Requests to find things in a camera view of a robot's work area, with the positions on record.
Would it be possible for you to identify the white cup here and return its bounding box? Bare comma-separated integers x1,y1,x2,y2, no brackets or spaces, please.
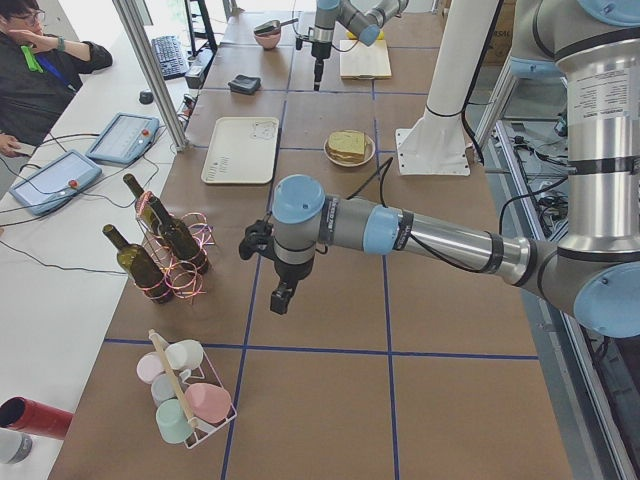
164,339,204,371

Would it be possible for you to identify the wooden cutting board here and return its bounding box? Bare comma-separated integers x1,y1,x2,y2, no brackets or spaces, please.
339,40,392,79

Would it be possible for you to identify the cardboard box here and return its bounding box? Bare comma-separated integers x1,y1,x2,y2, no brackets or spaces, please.
483,0,516,66

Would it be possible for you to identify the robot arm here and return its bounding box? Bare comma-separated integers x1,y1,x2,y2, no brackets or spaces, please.
307,0,409,91
267,1,639,338

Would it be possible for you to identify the front green wine bottle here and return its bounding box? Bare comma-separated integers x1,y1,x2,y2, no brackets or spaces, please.
102,224,174,304

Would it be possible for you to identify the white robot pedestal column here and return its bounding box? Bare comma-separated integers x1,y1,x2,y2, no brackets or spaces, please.
396,0,502,176

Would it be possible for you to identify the mint green cup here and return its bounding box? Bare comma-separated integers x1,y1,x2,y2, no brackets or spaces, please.
155,398,194,444

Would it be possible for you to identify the white wire cup rack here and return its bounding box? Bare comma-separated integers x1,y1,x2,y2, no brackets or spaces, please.
138,330,237,449

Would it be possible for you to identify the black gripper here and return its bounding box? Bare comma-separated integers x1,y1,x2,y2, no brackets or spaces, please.
270,258,314,314

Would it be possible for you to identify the seated person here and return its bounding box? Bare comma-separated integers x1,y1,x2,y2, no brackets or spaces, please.
1,1,113,158

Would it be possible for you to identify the near blue teach pendant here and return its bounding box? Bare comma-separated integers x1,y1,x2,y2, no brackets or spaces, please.
9,150,102,216

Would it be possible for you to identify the dark grey folded cloth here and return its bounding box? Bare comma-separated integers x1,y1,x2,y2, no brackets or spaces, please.
227,74,261,95

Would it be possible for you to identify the metal scoop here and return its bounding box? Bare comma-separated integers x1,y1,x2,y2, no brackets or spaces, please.
253,17,299,36

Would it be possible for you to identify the far blue teach pendant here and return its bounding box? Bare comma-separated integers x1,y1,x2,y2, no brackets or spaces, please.
86,112,160,166

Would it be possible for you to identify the black keyboard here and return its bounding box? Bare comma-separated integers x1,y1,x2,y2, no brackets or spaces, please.
151,35,189,80

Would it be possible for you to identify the pink wire bottle rack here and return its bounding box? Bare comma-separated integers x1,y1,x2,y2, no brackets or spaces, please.
135,191,215,301

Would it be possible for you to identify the blue teach pendant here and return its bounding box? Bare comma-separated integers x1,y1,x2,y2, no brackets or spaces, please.
9,150,102,216
86,112,160,166

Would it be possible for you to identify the back green wine bottle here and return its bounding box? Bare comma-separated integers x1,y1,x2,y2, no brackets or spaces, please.
123,173,159,235

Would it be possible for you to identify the green wine bottle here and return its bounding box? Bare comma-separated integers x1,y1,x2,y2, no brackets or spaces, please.
102,224,174,304
123,173,159,235
148,195,210,274

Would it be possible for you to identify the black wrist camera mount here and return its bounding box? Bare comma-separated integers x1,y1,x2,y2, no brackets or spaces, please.
238,212,275,261

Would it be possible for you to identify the grey cup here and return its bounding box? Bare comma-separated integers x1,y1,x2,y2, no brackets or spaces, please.
151,373,177,407

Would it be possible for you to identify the pink bowl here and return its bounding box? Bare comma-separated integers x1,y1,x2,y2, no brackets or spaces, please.
254,31,281,50

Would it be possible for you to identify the aluminium frame post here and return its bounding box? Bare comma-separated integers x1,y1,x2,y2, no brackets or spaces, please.
112,0,189,152

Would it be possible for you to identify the light pink cup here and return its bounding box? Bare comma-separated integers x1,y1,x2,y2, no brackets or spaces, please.
136,352,165,385

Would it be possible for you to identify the bread slice on plate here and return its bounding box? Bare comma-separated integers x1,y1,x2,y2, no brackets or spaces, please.
327,149,367,164

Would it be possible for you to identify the cream serving tray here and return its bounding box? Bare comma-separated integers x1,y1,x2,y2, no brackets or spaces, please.
201,117,279,185

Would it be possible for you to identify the middle green wine bottle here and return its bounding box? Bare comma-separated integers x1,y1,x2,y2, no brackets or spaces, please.
148,195,210,274

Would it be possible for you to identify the bread slice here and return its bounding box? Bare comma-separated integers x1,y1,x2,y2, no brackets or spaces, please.
327,149,367,164
327,130,366,156

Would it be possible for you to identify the salmon pink cup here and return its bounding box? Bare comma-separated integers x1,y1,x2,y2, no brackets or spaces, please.
185,383,232,424

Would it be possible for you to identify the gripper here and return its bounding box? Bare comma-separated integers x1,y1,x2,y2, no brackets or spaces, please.
311,41,330,91

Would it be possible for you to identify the red cylinder can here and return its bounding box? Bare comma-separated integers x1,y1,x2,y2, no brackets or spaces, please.
1,397,73,440

